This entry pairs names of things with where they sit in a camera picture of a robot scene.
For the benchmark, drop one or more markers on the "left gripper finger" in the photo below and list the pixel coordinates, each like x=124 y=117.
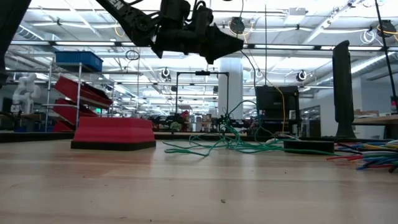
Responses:
x=225 y=45

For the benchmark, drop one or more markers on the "metal rack with red bins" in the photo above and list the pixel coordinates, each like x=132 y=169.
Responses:
x=81 y=93

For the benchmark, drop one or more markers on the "thin black slanted pole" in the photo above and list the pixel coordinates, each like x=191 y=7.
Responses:
x=385 y=46

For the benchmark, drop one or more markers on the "black background robot arm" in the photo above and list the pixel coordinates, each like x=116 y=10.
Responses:
x=161 y=119
x=230 y=123

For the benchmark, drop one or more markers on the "black monitor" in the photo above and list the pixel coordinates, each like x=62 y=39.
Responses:
x=273 y=99

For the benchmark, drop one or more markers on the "red and black box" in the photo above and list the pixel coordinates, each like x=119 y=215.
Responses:
x=113 y=132

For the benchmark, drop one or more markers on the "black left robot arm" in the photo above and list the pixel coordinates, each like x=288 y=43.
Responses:
x=12 y=31

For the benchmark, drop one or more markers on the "blue plastic bin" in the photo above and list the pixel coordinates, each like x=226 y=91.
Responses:
x=79 y=60

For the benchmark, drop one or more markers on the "black tape roll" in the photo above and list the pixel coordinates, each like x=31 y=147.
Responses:
x=308 y=147

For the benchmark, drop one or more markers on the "white building column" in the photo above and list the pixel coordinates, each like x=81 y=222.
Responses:
x=230 y=93

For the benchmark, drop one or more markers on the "wooden table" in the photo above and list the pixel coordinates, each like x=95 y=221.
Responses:
x=376 y=120

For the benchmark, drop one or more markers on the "black monitor cart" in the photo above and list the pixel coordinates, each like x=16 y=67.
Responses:
x=273 y=124

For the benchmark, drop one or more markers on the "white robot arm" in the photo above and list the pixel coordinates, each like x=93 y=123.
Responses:
x=26 y=90

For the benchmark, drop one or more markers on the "black gantry frame with camera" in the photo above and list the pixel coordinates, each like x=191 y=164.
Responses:
x=202 y=73

